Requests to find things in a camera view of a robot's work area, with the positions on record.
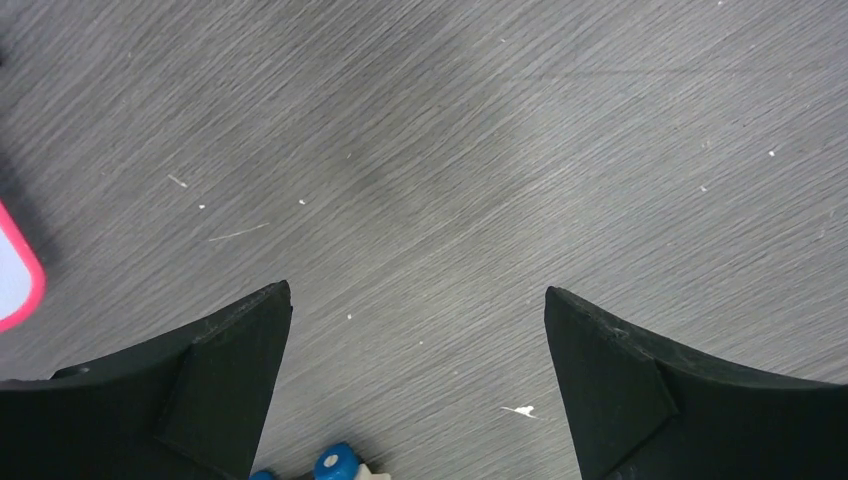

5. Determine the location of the blue red toy car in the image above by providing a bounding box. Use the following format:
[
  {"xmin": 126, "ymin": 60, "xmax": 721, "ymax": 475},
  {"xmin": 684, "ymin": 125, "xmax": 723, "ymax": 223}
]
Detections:
[{"xmin": 249, "ymin": 442, "xmax": 392, "ymax": 480}]

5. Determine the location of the pink framed whiteboard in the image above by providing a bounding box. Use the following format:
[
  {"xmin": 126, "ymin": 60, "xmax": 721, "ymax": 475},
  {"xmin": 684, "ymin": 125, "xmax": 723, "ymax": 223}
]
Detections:
[{"xmin": 1, "ymin": 204, "xmax": 47, "ymax": 333}]

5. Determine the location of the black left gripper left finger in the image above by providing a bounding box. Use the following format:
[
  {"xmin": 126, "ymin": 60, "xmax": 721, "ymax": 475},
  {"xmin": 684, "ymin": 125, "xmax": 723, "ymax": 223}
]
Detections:
[{"xmin": 1, "ymin": 281, "xmax": 292, "ymax": 479}]

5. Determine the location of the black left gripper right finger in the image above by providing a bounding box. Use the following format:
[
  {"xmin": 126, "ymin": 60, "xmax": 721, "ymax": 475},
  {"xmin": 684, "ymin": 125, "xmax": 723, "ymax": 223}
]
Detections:
[{"xmin": 544, "ymin": 287, "xmax": 847, "ymax": 479}]

